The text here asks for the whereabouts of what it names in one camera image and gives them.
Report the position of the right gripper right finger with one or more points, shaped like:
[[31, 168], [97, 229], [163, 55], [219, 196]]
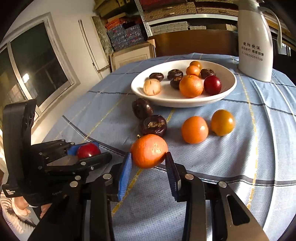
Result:
[[231, 219]]

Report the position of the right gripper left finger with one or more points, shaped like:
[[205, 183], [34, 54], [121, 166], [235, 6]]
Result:
[[83, 212]]

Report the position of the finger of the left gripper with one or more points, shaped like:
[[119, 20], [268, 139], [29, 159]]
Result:
[[88, 164], [73, 149]]

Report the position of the large red plum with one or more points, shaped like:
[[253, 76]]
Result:
[[88, 150]]

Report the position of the large orange mandarin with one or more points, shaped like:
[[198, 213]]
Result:
[[148, 151]]

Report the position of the dark purple passion fruit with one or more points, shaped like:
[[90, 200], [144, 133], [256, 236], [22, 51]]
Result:
[[154, 124]]

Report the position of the yellow orange fruit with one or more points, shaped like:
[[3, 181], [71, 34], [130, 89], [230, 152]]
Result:
[[222, 122]]

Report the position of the orange tangerine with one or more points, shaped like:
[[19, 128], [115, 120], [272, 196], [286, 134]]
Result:
[[191, 86]]

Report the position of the left hand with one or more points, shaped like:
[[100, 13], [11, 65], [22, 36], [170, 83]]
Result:
[[20, 207]]

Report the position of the blue plaid tablecloth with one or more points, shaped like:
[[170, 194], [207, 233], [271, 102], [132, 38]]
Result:
[[257, 159]]

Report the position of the pale yellow round fruit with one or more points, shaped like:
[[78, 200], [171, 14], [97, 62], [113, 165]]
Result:
[[152, 87]]

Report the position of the blue patterned boxes stack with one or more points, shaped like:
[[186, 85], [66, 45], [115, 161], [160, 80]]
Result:
[[123, 34]]

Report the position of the framed picture beige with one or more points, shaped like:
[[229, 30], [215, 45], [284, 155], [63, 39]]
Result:
[[142, 51]]

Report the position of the dark passion fruit under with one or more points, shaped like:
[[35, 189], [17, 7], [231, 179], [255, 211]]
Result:
[[175, 82]]

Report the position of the white round plate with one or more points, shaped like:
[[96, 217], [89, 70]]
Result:
[[170, 97]]

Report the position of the brown wooden board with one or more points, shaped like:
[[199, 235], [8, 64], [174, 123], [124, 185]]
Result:
[[196, 41]]

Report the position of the small orange fruit front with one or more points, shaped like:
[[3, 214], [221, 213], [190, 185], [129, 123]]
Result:
[[193, 70]]

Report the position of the small orange fruit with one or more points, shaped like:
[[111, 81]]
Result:
[[197, 64], [193, 70]]

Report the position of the small orange fruit back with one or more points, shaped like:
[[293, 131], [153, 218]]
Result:
[[197, 64]]

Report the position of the dark passion fruit back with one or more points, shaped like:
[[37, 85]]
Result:
[[206, 72]]

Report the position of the white thermos jug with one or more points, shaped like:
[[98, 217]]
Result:
[[255, 41]]

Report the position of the window with white frame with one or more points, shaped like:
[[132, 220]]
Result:
[[34, 65]]

